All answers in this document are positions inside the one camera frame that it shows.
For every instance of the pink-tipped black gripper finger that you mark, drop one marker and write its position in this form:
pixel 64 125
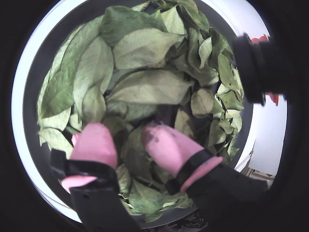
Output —
pixel 169 149
pixel 93 145

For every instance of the white round bowl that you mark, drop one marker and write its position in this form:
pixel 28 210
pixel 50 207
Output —
pixel 31 79

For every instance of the small pale green leaf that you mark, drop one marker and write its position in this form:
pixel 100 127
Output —
pixel 172 21
pixel 202 101

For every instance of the large pale green leaf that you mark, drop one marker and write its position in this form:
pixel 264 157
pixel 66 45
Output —
pixel 149 87
pixel 144 48

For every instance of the long dark green leaf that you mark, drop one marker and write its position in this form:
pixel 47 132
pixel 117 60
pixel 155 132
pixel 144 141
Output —
pixel 62 82

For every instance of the long pale green leaf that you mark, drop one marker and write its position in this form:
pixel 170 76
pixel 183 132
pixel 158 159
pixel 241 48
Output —
pixel 94 67

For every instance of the white furniture piece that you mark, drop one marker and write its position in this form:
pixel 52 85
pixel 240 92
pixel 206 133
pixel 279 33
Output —
pixel 263 154

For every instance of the small curled green leaf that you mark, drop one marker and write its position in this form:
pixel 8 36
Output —
pixel 205 50

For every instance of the large dark green leaf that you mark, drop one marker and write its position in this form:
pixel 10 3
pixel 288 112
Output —
pixel 125 21

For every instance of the red object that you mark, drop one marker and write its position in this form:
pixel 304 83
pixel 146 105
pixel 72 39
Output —
pixel 260 38

